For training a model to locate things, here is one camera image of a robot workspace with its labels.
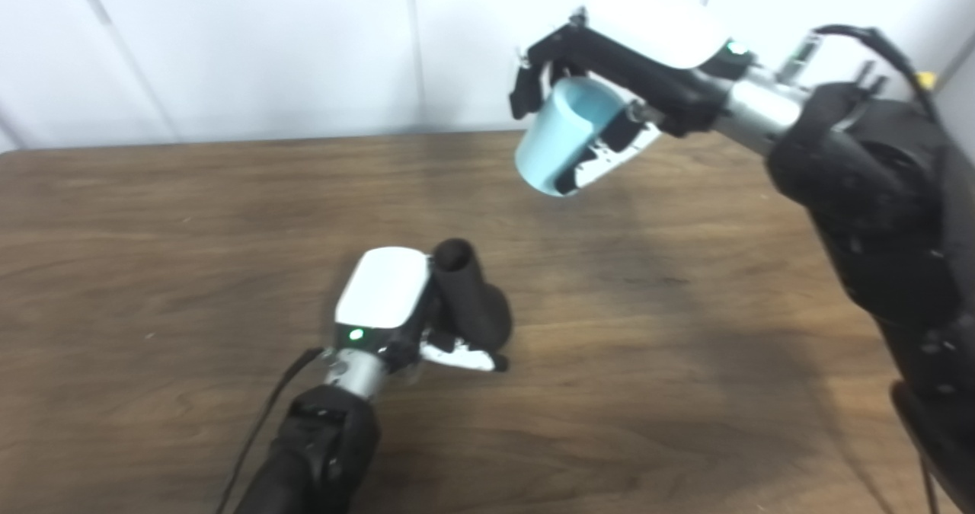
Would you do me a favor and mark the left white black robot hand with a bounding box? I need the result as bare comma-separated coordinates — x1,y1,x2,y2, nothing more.
333,246,510,375

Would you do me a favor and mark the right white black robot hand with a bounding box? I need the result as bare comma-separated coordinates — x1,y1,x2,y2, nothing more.
509,0,757,196

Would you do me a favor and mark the black funnel-shaped nozzle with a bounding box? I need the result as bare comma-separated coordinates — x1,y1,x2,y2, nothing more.
431,238,513,353

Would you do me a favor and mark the light-blue hose piece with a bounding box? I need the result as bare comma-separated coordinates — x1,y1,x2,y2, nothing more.
515,77,633,196

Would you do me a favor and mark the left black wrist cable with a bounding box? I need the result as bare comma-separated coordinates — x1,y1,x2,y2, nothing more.
216,346,325,514

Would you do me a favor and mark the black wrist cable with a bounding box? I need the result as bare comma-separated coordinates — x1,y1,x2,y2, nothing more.
216,346,325,514
777,24,939,123

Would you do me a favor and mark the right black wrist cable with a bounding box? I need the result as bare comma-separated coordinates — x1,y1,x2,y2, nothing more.
777,24,939,123

